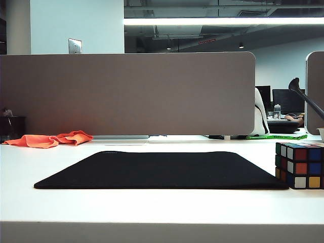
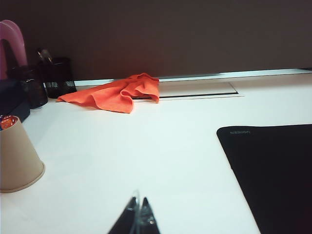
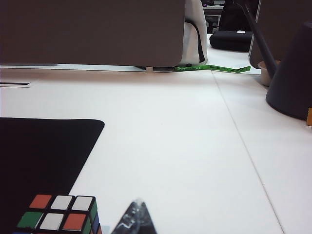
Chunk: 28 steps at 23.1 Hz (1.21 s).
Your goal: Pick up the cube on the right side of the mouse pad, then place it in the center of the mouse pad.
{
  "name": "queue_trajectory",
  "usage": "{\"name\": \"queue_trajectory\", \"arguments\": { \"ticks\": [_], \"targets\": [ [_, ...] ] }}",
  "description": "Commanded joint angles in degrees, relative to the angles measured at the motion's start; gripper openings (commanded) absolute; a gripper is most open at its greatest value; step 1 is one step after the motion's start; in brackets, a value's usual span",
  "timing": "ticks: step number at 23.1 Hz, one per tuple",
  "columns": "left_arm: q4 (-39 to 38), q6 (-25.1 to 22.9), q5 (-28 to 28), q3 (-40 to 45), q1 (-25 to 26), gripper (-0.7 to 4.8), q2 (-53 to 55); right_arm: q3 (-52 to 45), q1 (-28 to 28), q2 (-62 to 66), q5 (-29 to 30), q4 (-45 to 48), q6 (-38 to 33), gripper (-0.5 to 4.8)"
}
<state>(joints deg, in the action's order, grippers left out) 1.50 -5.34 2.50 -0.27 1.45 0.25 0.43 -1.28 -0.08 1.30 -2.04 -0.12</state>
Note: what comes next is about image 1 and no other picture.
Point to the multicoloured Rubik's cube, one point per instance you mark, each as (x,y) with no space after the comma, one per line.
(301,167)

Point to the black mouse pad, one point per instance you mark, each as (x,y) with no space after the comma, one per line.
(162,172)

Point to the wide brown desk divider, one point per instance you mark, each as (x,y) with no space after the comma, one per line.
(126,93)

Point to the white divider clamp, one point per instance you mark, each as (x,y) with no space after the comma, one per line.
(227,137)

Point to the red ceiling sign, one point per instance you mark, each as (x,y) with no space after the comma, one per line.
(207,41)

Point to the black computer monitor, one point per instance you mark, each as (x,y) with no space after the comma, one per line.
(287,102)
(265,94)

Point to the black pendant ceiling lamp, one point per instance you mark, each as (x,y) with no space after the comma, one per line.
(241,46)

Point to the long linear ceiling light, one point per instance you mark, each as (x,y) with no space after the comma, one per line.
(215,21)

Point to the clear water bottle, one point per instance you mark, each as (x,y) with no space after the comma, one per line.
(277,111)

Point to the black padded case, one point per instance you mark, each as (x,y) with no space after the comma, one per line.
(281,126)

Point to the orange cloth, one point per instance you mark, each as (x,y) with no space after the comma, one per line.
(38,141)

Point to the seated person in background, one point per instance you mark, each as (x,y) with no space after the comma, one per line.
(292,117)

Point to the black pen holder cup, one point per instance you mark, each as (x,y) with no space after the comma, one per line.
(14,127)

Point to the white bowl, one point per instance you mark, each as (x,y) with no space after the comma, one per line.
(321,133)

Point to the metal wall switch plate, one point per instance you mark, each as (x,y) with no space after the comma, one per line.
(75,46)

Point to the brown divider with white frame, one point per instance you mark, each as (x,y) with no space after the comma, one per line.
(316,83)

